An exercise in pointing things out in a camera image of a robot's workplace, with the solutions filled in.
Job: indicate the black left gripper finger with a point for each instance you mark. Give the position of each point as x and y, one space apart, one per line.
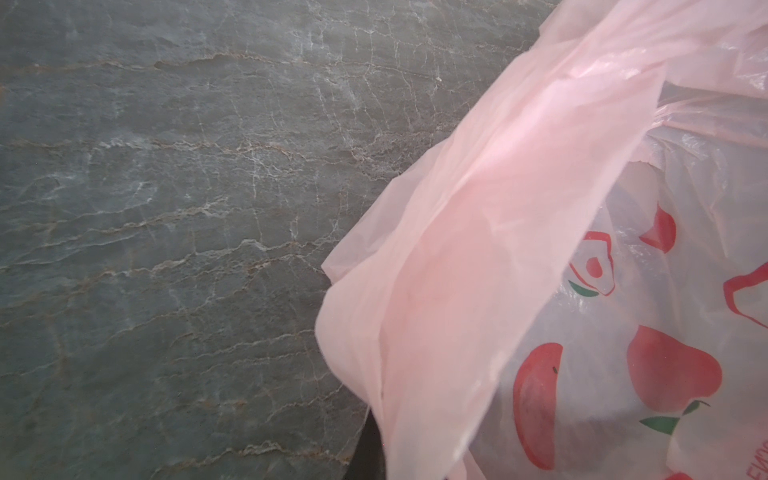
368 459

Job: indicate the pink plastic bag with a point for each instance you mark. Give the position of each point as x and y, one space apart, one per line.
573 285

